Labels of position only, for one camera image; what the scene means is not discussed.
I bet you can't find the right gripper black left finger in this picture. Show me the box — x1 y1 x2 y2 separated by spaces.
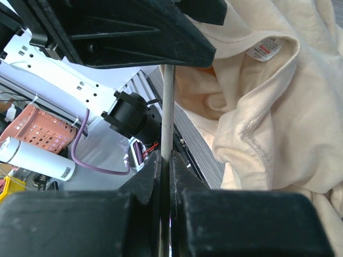
1 151 161 256

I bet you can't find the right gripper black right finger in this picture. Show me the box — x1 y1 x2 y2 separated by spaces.
169 152 334 256

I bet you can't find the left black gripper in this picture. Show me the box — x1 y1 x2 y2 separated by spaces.
26 1 227 69

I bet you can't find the clear grey hanger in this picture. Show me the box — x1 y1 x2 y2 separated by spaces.
159 65 175 256

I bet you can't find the beige t shirt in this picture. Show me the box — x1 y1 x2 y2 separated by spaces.
175 1 342 251

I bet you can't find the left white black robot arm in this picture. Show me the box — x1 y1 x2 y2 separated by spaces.
1 1 227 145

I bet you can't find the salmon plastic crate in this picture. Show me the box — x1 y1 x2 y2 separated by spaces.
1 104 77 154

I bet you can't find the yellow plastic crate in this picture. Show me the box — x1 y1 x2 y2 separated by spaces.
0 176 26 202

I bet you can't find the white cylindrical bottle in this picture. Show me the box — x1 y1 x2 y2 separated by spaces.
1 137 76 182

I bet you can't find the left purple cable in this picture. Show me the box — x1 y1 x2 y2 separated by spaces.
72 108 132 176

